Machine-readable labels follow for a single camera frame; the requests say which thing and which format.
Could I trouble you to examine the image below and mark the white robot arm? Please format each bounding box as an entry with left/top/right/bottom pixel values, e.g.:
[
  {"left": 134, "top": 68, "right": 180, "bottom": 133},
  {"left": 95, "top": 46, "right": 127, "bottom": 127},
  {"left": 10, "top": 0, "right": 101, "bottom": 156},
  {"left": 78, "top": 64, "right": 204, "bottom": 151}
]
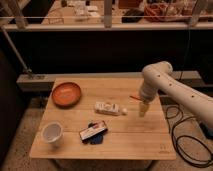
[{"left": 139, "top": 61, "right": 213, "bottom": 131}]

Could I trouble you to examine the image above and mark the orange carrot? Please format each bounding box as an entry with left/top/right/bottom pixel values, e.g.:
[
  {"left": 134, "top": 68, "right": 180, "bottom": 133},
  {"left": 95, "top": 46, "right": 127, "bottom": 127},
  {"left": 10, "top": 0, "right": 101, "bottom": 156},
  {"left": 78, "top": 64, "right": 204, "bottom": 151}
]
[{"left": 129, "top": 95, "right": 141, "bottom": 101}]

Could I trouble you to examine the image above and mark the white plastic bottle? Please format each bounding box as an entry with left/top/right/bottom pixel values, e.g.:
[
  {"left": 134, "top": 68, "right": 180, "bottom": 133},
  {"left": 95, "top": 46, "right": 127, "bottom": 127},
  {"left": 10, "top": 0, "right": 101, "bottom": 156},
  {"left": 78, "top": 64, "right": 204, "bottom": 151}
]
[{"left": 94, "top": 102, "right": 128, "bottom": 116}]

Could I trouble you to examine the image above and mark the white red box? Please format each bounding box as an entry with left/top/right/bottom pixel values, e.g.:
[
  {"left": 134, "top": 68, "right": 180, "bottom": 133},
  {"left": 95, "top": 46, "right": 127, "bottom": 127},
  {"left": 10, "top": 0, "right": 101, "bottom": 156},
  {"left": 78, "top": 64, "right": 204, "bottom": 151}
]
[{"left": 79, "top": 121, "right": 108, "bottom": 141}]

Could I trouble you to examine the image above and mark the dark blue cloth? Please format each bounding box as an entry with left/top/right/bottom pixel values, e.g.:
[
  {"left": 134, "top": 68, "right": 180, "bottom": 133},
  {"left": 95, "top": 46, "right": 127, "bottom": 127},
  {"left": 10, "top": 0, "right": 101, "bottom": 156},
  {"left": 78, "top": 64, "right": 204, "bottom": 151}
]
[{"left": 83, "top": 128, "right": 108, "bottom": 145}]

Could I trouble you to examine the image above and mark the wooden table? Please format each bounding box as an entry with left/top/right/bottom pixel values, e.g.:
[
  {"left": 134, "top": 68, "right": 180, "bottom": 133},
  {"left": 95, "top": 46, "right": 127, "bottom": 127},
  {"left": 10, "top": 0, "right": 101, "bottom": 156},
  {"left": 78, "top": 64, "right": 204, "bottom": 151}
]
[{"left": 29, "top": 77, "right": 177, "bottom": 161}]

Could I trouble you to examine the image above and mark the orange round plate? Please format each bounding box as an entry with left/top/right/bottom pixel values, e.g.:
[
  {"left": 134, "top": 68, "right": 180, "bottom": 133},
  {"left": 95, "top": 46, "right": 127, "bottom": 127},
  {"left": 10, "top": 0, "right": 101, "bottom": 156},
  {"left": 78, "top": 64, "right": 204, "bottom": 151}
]
[{"left": 51, "top": 82, "right": 81, "bottom": 107}]

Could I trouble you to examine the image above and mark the black object on shelf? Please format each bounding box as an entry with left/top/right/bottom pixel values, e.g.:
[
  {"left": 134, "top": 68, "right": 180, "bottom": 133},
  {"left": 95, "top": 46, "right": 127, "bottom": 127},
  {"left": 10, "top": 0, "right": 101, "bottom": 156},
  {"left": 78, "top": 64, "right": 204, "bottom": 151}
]
[{"left": 121, "top": 9, "right": 144, "bottom": 23}]

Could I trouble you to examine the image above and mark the clear plastic cup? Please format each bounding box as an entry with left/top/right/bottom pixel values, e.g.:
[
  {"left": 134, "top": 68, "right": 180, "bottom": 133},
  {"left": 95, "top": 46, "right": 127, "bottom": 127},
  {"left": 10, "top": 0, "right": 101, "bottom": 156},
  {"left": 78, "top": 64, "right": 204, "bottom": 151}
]
[{"left": 41, "top": 122, "right": 63, "bottom": 148}]

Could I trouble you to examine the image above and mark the red basket on shelf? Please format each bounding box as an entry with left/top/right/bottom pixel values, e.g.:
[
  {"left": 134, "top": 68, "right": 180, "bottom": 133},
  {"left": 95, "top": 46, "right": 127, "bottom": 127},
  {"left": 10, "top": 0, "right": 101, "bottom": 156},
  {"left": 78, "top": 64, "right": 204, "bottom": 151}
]
[{"left": 144, "top": 3, "right": 187, "bottom": 22}]

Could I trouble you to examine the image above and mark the metal diagonal pole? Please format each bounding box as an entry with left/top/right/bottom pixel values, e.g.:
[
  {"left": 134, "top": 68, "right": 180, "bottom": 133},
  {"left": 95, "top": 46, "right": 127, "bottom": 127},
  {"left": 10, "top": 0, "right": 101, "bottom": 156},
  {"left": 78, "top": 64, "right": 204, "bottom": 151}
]
[{"left": 1, "top": 26, "right": 33, "bottom": 77}]

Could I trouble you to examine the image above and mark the black floor cable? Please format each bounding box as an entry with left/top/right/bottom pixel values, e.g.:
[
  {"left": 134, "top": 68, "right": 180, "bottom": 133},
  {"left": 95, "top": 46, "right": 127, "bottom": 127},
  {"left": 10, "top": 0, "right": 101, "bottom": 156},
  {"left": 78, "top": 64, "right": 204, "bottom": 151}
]
[{"left": 163, "top": 104, "right": 213, "bottom": 169}]

